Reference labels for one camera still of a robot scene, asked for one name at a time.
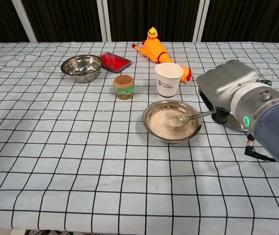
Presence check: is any white frame post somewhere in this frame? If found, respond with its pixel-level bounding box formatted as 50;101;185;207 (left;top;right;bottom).
14;0;37;43
97;0;112;42
192;0;210;42

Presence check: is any red ink pad tin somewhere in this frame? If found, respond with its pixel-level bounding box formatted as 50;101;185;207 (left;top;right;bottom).
99;52;132;73

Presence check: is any orange rubber chicken toy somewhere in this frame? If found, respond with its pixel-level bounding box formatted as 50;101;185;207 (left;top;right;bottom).
132;27;193;83

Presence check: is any brown green ceramic cup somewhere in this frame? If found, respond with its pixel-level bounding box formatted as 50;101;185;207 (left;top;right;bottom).
113;75;135;100

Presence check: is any white raw rice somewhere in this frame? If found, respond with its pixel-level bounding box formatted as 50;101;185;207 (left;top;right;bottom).
149;109;196;141

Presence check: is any shallow metal bowl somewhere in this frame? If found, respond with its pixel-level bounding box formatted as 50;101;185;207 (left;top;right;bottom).
142;99;202;144

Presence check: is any flat metal plate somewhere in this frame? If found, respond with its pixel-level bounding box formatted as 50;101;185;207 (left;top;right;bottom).
225;112;253;134

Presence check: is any white paper cup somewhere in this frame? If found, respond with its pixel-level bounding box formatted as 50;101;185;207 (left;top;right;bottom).
154;63;184;99

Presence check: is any black arm cable plug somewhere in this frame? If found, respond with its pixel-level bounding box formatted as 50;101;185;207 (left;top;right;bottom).
244;139;276;162

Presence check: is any metal spoon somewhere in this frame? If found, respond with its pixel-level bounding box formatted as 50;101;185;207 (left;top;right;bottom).
167;109;217;129

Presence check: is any blue white checkered tablecloth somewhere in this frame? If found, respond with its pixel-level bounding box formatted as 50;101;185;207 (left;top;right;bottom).
0;41;279;231

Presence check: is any deep metal bowl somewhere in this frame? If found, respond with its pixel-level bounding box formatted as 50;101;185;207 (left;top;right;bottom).
60;54;103;83

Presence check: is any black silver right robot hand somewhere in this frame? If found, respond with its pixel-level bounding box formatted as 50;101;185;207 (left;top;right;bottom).
196;59;272;124

